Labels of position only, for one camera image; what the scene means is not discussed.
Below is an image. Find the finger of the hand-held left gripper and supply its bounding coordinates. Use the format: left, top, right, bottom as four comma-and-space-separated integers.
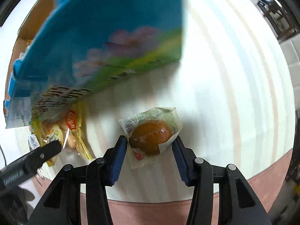
14, 140, 63, 173

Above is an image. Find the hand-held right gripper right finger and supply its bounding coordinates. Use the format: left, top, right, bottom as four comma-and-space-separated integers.
172, 135, 272, 225

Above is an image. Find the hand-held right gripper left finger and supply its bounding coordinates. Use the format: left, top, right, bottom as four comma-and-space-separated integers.
28, 135, 128, 225

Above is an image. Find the yellow round biscuit packet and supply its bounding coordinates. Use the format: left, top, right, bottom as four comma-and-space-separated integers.
31, 109, 93, 167

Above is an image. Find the clear braised egg packet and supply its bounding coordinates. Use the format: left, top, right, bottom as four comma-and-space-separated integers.
118, 107, 183, 169

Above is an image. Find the blue printed cardboard box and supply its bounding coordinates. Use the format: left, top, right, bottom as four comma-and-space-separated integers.
3, 0, 184, 129

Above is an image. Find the white padded chair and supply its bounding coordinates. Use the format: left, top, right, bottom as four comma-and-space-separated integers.
280, 36, 300, 68

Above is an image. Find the dark wooden chair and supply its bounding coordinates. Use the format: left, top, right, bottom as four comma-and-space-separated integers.
258, 0, 298, 38

